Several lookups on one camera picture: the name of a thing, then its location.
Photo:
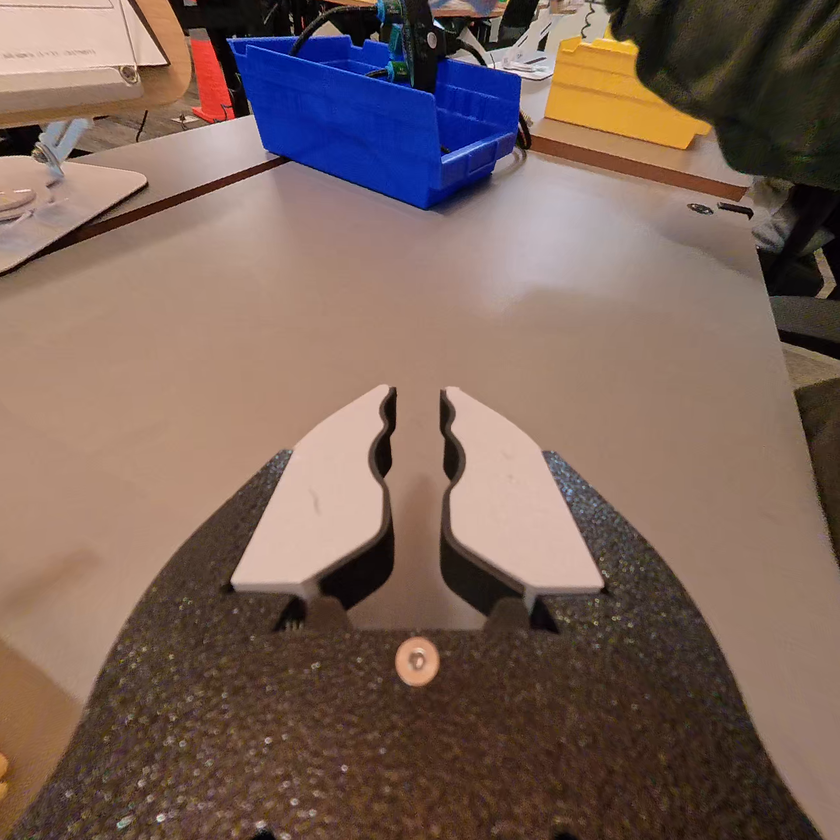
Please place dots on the wooden board with printed paper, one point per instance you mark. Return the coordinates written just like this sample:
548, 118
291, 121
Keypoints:
65, 39

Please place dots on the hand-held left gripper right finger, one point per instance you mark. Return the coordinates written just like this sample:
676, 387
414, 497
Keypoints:
518, 518

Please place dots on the round desk grommet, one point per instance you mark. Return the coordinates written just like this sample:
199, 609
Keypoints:
701, 209

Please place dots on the person's right forearm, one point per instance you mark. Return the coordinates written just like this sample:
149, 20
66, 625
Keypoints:
735, 65

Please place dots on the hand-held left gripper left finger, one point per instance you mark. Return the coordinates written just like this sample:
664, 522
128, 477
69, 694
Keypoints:
315, 512

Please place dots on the yellow plastic bin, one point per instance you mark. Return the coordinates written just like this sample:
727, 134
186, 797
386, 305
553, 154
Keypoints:
610, 98

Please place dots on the blue plastic bin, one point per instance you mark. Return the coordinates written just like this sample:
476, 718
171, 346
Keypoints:
341, 124

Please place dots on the white tablet stand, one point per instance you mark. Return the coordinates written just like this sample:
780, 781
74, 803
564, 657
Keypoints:
531, 39

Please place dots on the black HDMI switch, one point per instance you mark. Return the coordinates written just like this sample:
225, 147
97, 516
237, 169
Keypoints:
420, 59

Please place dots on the black office chair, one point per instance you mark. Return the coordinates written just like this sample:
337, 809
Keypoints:
807, 321

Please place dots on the orange traffic cone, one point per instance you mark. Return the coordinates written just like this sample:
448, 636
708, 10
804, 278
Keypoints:
210, 79

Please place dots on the brown-edged grey desk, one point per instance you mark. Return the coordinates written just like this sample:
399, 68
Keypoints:
184, 151

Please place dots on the white metal stand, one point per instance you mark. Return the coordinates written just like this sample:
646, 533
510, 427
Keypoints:
85, 190

